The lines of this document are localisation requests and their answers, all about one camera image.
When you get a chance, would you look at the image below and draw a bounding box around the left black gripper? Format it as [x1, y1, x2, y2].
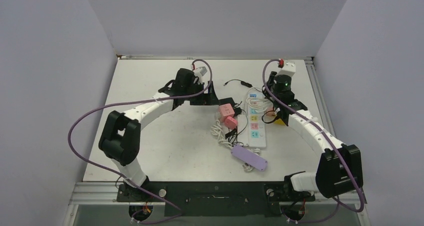
[183, 81, 219, 106]

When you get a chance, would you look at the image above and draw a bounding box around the yellow cube plug adapter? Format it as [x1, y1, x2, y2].
[273, 118, 286, 126]

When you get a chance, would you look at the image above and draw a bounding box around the black plug adapter with cable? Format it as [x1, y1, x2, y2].
[223, 78, 254, 89]

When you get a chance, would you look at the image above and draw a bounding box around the pink cube socket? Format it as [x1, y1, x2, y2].
[218, 103, 238, 130]

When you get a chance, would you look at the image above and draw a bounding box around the white multi-socket power strip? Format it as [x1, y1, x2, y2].
[244, 87, 269, 149]

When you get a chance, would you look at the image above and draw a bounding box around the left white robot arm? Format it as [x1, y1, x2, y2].
[98, 66, 219, 201]

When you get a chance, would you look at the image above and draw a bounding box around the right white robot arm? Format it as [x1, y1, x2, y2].
[262, 71, 363, 200]

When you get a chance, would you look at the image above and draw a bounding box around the small black plug on cube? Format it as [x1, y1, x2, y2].
[233, 107, 243, 118]

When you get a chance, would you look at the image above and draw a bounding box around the white flat power strip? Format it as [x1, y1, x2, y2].
[236, 113, 249, 148]

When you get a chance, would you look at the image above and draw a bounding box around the purple power strip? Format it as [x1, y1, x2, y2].
[230, 144, 268, 173]

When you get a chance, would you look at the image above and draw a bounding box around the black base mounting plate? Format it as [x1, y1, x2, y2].
[116, 181, 315, 217]

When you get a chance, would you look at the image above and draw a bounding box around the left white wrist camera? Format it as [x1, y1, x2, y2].
[192, 66, 208, 84]

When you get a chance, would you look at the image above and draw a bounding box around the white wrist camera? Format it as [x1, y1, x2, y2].
[192, 66, 208, 84]
[277, 59, 296, 77]

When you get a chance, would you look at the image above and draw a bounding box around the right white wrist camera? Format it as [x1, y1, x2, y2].
[277, 59, 296, 77]

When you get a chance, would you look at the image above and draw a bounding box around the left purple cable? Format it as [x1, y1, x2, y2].
[67, 58, 214, 225]

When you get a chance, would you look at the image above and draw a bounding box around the purple cable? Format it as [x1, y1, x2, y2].
[67, 58, 214, 225]
[261, 58, 367, 225]

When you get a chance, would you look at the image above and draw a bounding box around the white cord of pink cube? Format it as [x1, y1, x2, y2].
[209, 118, 235, 149]

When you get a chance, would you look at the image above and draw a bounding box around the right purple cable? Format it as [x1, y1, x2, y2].
[261, 58, 367, 225]

